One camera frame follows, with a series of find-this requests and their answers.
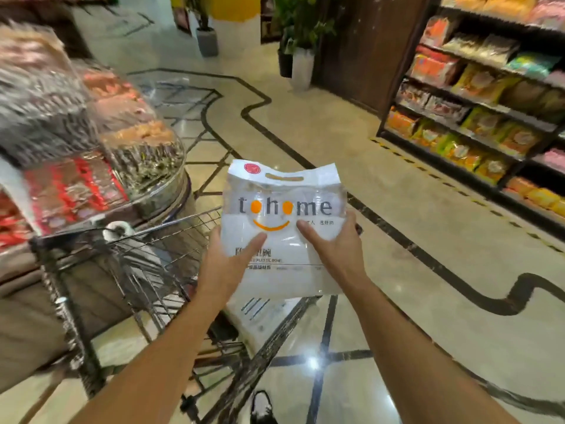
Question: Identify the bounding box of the heap of black white snacks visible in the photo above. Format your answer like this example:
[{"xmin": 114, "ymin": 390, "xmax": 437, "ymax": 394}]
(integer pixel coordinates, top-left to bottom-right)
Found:
[{"xmin": 0, "ymin": 21, "xmax": 100, "ymax": 169}]

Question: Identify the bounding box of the metal wire shopping cart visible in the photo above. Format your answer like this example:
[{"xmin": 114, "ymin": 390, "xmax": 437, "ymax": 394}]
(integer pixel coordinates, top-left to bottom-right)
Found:
[{"xmin": 29, "ymin": 206, "xmax": 365, "ymax": 424}]

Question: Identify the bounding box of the person's right forearm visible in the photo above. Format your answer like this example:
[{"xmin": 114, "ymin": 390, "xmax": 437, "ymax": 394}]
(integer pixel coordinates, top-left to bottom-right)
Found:
[{"xmin": 348, "ymin": 278, "xmax": 522, "ymax": 424}]

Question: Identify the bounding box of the heap of dark mixed candies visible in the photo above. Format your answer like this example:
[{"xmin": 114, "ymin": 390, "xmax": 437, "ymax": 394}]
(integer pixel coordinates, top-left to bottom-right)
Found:
[{"xmin": 105, "ymin": 139, "xmax": 186, "ymax": 197}]

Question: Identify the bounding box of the green plant in white pot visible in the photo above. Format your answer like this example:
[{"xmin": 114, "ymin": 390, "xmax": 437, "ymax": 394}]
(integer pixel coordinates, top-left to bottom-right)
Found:
[{"xmin": 273, "ymin": 0, "xmax": 346, "ymax": 92}]

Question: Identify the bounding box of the person's left hand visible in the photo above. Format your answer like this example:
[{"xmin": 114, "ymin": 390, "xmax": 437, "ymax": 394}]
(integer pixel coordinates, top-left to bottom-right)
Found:
[{"xmin": 196, "ymin": 225, "xmax": 268, "ymax": 308}]

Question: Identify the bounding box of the person's right hand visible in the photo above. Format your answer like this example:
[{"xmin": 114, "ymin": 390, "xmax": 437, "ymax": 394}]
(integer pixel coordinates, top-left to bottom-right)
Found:
[{"xmin": 295, "ymin": 211, "xmax": 372, "ymax": 294}]

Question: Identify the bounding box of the row of green yellow packets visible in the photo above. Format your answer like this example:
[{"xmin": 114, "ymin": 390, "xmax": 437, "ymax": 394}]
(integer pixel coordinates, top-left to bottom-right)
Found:
[{"xmin": 411, "ymin": 105, "xmax": 544, "ymax": 187}]

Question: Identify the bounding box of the round snack display stand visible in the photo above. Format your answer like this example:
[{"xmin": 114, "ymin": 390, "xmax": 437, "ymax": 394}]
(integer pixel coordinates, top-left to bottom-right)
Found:
[{"xmin": 0, "ymin": 19, "xmax": 193, "ymax": 395}]

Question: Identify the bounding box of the white pack with striped label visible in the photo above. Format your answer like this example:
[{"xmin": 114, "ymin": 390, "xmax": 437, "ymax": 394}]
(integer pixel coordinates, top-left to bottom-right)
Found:
[{"xmin": 224, "ymin": 296, "xmax": 306, "ymax": 351}]

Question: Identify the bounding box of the row of orange packets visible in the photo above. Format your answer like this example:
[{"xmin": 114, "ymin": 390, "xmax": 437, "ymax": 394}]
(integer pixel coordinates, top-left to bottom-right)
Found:
[{"xmin": 504, "ymin": 175, "xmax": 565, "ymax": 219}]

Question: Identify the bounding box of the black store shelf unit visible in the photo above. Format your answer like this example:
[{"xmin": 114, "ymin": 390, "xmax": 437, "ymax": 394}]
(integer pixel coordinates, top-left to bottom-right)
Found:
[{"xmin": 376, "ymin": 0, "xmax": 565, "ymax": 244}]

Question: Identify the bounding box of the row of red orange packs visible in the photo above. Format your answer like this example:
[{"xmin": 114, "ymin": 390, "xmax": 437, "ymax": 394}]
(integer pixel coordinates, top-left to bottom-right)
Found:
[{"xmin": 409, "ymin": 44, "xmax": 465, "ymax": 88}]

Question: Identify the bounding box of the black plant pot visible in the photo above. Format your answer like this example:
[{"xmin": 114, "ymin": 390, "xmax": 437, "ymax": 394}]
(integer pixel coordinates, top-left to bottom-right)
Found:
[{"xmin": 277, "ymin": 47, "xmax": 294, "ymax": 79}]

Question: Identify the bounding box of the person's left forearm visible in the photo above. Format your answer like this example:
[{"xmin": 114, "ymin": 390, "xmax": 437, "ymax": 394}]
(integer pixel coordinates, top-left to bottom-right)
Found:
[{"xmin": 66, "ymin": 284, "xmax": 231, "ymax": 424}]

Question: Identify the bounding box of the white plastic bowl pack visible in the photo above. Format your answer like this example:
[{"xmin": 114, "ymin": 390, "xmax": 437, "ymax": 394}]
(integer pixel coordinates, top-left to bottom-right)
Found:
[{"xmin": 220, "ymin": 159, "xmax": 348, "ymax": 302}]

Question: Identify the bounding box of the dark wooden partition panel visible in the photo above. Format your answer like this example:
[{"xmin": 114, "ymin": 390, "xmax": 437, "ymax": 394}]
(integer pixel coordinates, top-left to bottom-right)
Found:
[{"xmin": 313, "ymin": 0, "xmax": 431, "ymax": 117}]

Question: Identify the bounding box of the heap of orange snacks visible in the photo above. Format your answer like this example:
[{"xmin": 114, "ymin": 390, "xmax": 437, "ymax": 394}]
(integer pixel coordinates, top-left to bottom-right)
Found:
[{"xmin": 73, "ymin": 59, "xmax": 178, "ymax": 148}]

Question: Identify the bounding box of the heap of red wrapped candies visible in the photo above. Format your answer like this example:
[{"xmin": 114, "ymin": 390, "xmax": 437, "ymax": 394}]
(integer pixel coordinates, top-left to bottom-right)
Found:
[{"xmin": 0, "ymin": 152, "xmax": 129, "ymax": 250}]

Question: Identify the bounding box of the plant in grey pot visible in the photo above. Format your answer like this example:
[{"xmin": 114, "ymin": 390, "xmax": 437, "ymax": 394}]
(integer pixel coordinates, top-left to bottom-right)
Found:
[{"xmin": 185, "ymin": 0, "xmax": 220, "ymax": 58}]

